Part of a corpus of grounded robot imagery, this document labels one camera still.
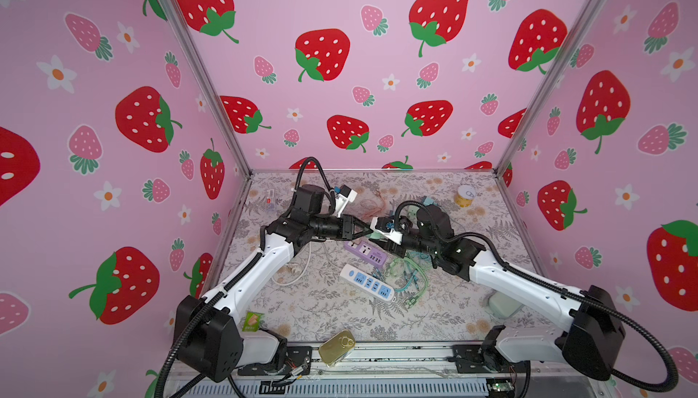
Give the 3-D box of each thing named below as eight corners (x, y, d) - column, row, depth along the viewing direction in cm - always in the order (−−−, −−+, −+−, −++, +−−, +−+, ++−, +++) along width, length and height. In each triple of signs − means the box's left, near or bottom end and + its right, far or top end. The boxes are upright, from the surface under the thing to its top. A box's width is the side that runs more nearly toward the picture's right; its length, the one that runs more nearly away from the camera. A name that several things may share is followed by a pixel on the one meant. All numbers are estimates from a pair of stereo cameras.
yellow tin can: (456, 208, 111) (460, 199, 107) (452, 193, 116) (455, 184, 112) (474, 208, 111) (478, 199, 107) (469, 193, 116) (473, 184, 112)
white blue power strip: (339, 277, 92) (338, 273, 89) (347, 264, 95) (346, 260, 92) (392, 306, 86) (393, 303, 83) (399, 292, 89) (400, 288, 86)
